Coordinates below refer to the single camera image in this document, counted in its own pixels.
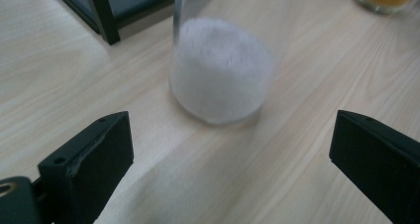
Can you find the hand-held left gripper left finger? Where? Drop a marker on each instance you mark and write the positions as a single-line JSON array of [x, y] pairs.
[[89, 164]]

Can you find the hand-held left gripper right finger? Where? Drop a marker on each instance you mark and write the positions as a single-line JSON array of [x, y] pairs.
[[379, 158]]

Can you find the black two-tier metal rack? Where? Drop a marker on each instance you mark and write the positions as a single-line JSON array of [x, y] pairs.
[[105, 22]]

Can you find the glass jar of white powder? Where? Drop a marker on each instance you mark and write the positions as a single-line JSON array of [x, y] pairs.
[[218, 72]]

